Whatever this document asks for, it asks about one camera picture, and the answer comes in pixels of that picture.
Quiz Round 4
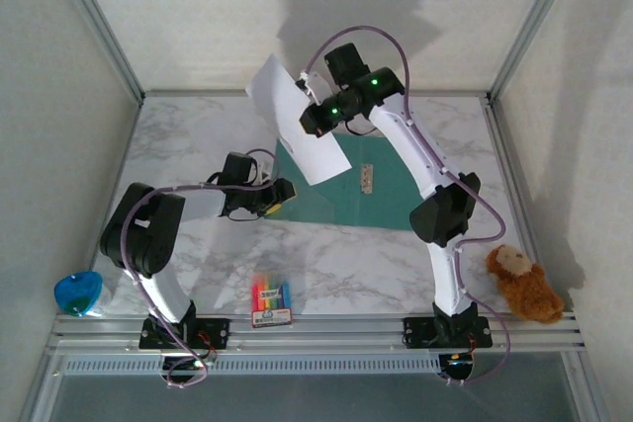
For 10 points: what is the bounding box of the white paper sheet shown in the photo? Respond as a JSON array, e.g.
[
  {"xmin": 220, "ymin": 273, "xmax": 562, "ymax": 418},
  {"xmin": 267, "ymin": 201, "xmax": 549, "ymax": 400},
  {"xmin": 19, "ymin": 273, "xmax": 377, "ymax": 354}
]
[{"xmin": 245, "ymin": 53, "xmax": 353, "ymax": 186}]

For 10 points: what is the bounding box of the aluminium side rail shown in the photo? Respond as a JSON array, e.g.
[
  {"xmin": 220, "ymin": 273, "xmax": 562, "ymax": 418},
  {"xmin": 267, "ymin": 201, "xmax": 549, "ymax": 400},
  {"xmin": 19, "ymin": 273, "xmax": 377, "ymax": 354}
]
[
  {"xmin": 480, "ymin": 95, "xmax": 588, "ymax": 317},
  {"xmin": 48, "ymin": 95, "xmax": 145, "ymax": 317}
]

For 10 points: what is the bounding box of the brown teddy bear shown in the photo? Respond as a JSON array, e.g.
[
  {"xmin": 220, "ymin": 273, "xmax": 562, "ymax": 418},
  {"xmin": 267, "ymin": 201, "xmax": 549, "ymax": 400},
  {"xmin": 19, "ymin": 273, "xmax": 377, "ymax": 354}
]
[{"xmin": 485, "ymin": 244, "xmax": 565, "ymax": 324}]

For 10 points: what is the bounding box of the blue plastic container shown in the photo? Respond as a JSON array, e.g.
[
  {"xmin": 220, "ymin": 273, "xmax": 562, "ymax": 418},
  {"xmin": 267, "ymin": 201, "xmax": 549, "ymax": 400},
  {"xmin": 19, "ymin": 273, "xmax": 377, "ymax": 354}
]
[{"xmin": 52, "ymin": 271, "xmax": 113, "ymax": 318}]

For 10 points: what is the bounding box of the green folder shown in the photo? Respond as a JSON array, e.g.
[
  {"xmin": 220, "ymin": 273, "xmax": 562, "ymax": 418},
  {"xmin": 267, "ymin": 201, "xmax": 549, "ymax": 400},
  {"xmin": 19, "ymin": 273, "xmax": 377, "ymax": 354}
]
[{"xmin": 264, "ymin": 137, "xmax": 421, "ymax": 231}]

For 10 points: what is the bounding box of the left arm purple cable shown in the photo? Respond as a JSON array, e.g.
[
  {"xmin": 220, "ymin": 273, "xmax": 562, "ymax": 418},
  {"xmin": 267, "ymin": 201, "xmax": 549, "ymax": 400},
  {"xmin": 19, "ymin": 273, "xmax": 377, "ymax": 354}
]
[{"xmin": 121, "ymin": 147, "xmax": 281, "ymax": 389}]

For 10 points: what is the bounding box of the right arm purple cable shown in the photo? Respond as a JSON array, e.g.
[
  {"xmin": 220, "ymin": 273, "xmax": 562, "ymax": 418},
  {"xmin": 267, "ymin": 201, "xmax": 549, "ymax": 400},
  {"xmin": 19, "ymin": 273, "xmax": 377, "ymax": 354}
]
[{"xmin": 304, "ymin": 25, "xmax": 513, "ymax": 386}]

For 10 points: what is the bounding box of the pack of coloured markers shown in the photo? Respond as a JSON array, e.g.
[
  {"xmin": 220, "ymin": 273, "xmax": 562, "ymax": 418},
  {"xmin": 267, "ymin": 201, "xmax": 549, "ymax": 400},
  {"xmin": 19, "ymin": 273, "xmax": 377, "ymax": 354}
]
[{"xmin": 250, "ymin": 271, "xmax": 294, "ymax": 329}]

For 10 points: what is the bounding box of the thin aluminium frame bar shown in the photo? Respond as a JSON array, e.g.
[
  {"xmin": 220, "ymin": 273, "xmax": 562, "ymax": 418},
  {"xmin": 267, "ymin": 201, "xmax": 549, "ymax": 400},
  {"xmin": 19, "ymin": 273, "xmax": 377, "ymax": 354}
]
[{"xmin": 140, "ymin": 89, "xmax": 494, "ymax": 99}]

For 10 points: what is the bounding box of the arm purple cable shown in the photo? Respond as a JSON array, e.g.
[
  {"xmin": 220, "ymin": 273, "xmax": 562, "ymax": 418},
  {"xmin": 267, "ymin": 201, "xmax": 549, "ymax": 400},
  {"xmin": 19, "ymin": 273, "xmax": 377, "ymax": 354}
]
[
  {"xmin": 121, "ymin": 147, "xmax": 281, "ymax": 389},
  {"xmin": 304, "ymin": 25, "xmax": 513, "ymax": 386}
]

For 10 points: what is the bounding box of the wide aluminium frame rail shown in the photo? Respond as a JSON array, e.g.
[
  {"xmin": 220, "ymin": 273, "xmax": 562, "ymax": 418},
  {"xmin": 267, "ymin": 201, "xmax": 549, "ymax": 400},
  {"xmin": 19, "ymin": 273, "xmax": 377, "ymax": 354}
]
[{"xmin": 46, "ymin": 311, "xmax": 589, "ymax": 355}]

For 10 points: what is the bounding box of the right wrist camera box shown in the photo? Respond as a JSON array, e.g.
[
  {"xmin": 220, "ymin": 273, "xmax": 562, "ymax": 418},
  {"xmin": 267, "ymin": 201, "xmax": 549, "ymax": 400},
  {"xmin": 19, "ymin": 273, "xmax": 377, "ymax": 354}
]
[{"xmin": 295, "ymin": 70, "xmax": 328, "ymax": 98}]

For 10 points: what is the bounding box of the grey slotted cable duct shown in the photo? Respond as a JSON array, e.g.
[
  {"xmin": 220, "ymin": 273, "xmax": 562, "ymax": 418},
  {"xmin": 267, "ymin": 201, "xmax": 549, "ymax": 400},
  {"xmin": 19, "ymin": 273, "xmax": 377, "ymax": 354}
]
[{"xmin": 63, "ymin": 354, "xmax": 442, "ymax": 377}]

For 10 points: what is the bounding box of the aluminium frame post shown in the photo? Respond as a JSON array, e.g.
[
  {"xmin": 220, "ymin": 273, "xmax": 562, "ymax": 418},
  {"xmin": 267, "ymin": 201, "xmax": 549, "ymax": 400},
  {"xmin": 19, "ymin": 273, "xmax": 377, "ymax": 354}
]
[
  {"xmin": 487, "ymin": 0, "xmax": 585, "ymax": 103},
  {"xmin": 46, "ymin": 0, "xmax": 145, "ymax": 103}
]

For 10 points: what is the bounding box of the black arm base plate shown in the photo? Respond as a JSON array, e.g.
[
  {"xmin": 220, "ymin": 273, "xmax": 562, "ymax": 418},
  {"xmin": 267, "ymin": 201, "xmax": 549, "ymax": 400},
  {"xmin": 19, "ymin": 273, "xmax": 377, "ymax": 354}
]
[
  {"xmin": 403, "ymin": 315, "xmax": 495, "ymax": 349},
  {"xmin": 138, "ymin": 317, "xmax": 231, "ymax": 350}
]

